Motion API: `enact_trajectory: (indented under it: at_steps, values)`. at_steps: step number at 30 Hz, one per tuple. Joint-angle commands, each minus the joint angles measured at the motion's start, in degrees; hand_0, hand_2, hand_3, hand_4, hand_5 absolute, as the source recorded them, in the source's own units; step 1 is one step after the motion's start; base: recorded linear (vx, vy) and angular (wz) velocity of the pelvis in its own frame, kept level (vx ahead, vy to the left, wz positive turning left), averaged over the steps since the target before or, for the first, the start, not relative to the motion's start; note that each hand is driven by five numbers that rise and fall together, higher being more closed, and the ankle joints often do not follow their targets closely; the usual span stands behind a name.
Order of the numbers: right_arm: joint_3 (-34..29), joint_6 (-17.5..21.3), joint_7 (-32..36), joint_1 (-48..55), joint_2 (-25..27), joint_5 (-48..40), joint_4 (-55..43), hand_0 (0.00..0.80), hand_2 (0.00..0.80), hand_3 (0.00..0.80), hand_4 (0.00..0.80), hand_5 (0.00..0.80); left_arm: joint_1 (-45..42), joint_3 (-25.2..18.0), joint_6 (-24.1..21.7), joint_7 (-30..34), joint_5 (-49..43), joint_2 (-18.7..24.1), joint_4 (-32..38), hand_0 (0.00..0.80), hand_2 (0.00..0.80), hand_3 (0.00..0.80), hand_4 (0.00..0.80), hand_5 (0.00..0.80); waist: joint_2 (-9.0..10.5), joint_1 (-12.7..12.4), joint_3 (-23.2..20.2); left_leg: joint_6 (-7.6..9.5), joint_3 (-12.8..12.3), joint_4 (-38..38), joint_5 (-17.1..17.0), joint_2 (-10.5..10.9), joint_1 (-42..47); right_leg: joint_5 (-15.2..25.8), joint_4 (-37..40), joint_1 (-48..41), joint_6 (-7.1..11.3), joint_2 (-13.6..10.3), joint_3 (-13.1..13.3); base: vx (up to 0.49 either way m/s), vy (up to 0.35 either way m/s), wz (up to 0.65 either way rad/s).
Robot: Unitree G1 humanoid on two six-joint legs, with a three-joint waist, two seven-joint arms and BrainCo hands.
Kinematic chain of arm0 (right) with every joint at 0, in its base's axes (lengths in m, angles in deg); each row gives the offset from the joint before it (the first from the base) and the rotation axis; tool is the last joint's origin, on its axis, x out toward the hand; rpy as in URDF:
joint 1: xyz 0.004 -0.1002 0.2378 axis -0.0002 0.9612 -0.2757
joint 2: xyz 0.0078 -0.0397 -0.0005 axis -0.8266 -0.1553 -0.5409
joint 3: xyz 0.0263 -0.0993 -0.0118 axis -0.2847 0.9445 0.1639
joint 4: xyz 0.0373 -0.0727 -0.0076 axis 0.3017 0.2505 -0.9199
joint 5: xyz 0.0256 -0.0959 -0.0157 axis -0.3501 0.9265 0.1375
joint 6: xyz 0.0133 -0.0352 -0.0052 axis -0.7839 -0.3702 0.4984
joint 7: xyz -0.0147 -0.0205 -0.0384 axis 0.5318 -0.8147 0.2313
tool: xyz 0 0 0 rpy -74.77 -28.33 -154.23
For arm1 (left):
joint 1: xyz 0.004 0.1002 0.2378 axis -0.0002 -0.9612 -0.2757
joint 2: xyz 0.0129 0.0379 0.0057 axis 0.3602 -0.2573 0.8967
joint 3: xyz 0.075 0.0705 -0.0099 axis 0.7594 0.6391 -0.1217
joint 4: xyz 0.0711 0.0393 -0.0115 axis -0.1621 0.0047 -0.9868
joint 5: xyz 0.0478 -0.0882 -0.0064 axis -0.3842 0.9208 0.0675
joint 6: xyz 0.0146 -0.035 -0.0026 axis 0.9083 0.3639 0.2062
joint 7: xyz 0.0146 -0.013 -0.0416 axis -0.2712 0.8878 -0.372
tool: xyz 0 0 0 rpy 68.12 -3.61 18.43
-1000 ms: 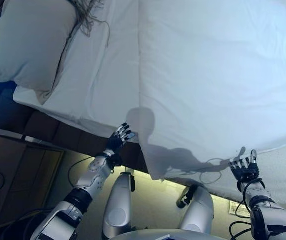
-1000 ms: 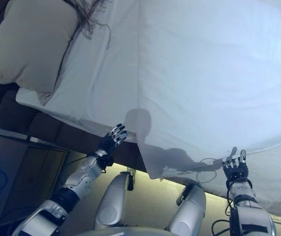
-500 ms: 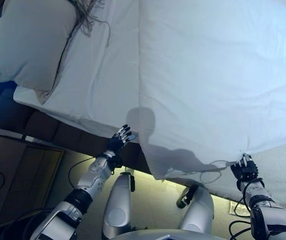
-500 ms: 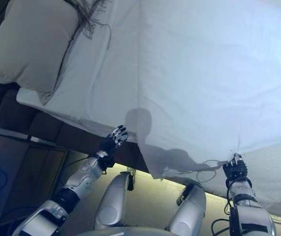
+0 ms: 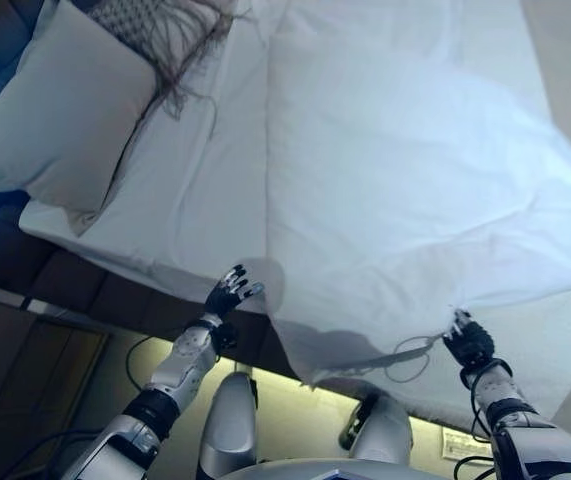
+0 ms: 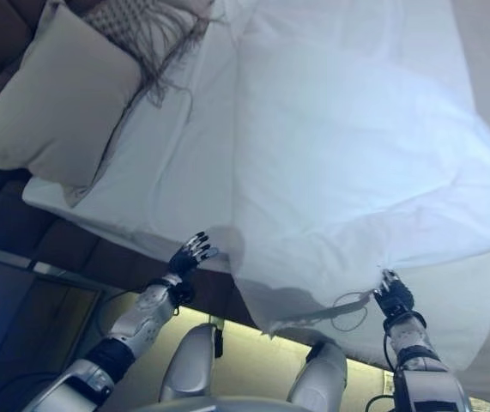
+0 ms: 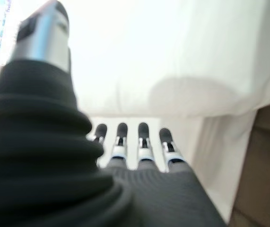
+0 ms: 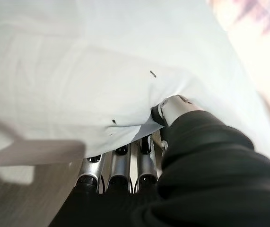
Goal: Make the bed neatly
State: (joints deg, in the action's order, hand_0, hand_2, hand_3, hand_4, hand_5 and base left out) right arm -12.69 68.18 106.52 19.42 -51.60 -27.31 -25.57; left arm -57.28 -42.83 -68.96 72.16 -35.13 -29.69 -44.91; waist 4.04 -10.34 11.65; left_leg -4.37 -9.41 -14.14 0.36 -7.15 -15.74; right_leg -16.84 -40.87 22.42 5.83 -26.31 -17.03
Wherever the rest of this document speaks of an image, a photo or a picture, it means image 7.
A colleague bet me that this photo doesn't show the dark brown bed frame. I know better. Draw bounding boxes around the dark brown bed frame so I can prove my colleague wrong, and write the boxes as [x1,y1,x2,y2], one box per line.
[228,100,270,227]

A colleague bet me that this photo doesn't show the white duvet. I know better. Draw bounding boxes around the white duvet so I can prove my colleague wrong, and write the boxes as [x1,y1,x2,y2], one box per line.
[63,0,270,118]

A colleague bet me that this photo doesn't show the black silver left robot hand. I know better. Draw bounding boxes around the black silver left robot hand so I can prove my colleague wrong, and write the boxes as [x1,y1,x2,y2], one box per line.
[0,0,228,227]

